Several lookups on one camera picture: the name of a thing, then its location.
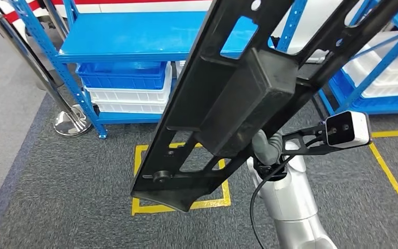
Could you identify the yellow floor tape square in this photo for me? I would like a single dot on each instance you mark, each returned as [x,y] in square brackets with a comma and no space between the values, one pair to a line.
[137,172]

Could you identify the blue metal shelf rack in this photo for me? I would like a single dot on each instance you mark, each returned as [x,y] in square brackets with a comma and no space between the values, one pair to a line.
[133,34]

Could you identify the red barrier belt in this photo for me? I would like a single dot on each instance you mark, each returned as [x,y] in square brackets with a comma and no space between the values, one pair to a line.
[116,1]
[20,12]

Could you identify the white car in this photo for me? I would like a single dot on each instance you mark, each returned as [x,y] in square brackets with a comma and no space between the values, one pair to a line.
[151,7]

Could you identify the blue metal rack on casters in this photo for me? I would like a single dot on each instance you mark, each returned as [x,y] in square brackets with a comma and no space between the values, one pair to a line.
[384,104]

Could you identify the blue plastic bin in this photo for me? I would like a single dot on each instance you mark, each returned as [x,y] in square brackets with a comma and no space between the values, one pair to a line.
[123,80]

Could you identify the chrome stanchion post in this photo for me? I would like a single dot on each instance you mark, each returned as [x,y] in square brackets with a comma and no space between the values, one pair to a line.
[72,125]
[53,17]

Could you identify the black camera mounting bracket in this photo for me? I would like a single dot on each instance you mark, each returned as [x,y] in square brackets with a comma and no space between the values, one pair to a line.
[310,131]

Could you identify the long black plastic panel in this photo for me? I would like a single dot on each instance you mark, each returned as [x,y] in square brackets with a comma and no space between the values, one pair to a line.
[247,96]

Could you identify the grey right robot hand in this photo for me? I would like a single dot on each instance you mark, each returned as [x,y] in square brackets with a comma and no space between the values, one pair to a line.
[267,147]

